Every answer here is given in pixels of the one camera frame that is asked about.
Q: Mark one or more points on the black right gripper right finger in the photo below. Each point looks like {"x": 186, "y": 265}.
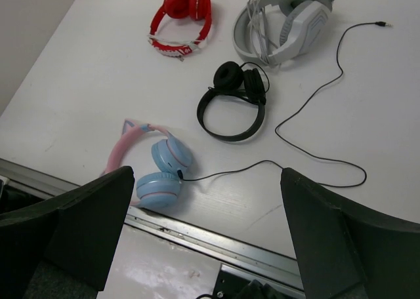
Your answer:
{"x": 345, "y": 249}

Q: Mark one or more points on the aluminium table edge rail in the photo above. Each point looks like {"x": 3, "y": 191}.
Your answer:
{"x": 237, "y": 257}

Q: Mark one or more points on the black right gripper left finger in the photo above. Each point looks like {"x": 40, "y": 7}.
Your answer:
{"x": 66, "y": 243}

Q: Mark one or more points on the black on-ear headphones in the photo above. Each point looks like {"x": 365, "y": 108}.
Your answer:
{"x": 248, "y": 83}

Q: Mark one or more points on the pink blue cat-ear headphones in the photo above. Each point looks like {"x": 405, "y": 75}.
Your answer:
{"x": 173, "y": 159}

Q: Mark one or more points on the white grey gaming headset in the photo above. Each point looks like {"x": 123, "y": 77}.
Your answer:
{"x": 305, "y": 20}

